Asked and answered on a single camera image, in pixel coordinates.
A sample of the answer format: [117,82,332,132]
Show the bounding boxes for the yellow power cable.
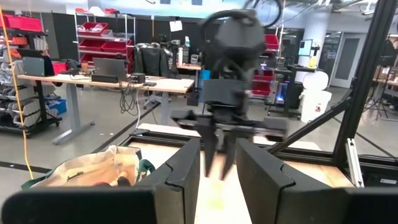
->
[0,6,34,180]

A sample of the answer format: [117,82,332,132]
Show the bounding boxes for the black storage rack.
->
[0,14,63,139]

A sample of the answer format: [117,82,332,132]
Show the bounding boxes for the white paper sign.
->
[169,19,183,33]

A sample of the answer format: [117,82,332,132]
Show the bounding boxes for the dark jackets on chairs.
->
[134,42,180,79]

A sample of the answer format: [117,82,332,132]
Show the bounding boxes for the white plastic bucket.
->
[299,88,333,124]

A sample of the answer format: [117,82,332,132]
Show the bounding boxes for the large red storage bin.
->
[0,14,44,32]

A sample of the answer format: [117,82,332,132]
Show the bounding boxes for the small computer monitor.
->
[297,39,313,57]

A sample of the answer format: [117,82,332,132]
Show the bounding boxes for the black red gardening glove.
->
[93,176,133,188]

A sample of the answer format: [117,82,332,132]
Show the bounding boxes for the white flat bar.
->
[346,138,365,188]

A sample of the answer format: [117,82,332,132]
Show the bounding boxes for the wooden desk grey legs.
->
[17,73,195,146]

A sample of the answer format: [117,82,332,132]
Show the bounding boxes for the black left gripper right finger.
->
[235,138,346,224]

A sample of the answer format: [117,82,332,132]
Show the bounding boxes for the metal wire shelf rack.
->
[73,12,137,75]

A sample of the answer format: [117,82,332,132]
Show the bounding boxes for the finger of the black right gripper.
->
[197,119,219,179]
[220,131,243,181]

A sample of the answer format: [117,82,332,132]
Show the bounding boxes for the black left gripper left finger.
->
[136,138,201,224]

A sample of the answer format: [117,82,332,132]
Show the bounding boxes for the blue barrel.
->
[198,69,212,103]

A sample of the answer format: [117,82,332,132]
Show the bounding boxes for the beige green canvas gardening bag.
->
[21,144,156,190]

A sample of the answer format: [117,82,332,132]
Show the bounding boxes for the grey laptop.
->
[92,57,128,82]

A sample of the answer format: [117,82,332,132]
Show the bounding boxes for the blue storage bin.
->
[45,98,68,116]

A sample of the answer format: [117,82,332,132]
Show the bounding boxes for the hanging bicycle wheel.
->
[243,0,284,29]

